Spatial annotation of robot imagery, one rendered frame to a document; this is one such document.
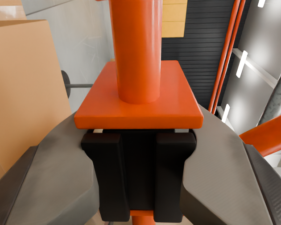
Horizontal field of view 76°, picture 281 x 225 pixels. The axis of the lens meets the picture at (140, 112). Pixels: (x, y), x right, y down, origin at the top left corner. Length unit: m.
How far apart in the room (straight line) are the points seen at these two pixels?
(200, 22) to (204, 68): 2.63
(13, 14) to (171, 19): 6.70
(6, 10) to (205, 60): 11.24
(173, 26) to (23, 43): 7.27
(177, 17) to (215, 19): 4.10
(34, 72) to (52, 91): 0.05
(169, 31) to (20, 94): 7.32
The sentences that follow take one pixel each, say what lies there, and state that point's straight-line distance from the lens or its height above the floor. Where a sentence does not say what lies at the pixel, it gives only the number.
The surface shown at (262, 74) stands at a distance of 9.27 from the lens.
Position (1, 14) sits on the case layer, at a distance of 0.94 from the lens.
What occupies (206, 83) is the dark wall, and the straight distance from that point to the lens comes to 12.49.
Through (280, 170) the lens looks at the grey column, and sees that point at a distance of 2.18.
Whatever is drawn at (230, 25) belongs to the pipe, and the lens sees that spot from 8.33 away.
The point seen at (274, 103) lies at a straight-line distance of 6.58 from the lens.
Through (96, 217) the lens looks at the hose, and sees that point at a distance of 0.18.
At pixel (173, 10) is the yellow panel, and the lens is 7.39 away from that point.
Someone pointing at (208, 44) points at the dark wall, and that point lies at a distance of 11.51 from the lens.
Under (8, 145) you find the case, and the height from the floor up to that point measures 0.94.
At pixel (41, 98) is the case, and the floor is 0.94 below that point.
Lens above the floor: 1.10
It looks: 2 degrees down
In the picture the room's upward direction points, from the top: 90 degrees clockwise
